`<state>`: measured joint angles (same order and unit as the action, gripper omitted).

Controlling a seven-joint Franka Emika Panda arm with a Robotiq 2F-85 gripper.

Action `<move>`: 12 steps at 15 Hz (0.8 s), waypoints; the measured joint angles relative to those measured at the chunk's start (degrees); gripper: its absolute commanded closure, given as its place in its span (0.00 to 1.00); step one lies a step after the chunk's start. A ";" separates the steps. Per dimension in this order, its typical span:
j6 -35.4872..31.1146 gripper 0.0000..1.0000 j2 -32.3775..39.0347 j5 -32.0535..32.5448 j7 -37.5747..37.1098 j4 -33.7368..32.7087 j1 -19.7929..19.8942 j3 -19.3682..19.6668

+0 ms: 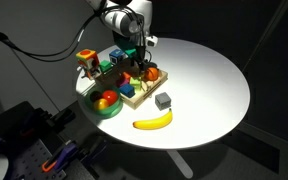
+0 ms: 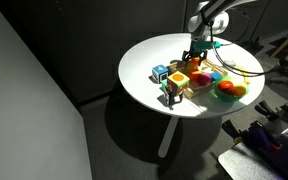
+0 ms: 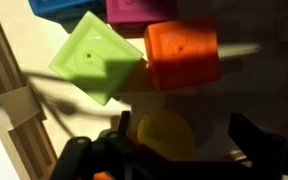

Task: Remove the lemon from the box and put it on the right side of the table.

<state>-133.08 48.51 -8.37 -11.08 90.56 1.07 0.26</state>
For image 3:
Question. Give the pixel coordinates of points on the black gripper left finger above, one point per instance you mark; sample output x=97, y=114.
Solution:
x=124, y=123

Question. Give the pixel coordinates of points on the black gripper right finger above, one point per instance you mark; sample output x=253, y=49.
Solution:
x=257, y=140

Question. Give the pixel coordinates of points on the yellow lemon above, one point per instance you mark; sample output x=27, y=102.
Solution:
x=165, y=133

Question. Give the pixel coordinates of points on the wooden tray box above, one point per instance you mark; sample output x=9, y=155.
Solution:
x=24, y=110

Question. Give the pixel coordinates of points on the lime green cube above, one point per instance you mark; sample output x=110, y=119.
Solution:
x=90, y=60

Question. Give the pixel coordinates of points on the magenta block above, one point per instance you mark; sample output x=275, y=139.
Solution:
x=180, y=53

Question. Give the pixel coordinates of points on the magenta cube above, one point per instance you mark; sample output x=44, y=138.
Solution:
x=137, y=13

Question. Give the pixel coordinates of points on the blue cube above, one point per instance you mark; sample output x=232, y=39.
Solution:
x=60, y=6

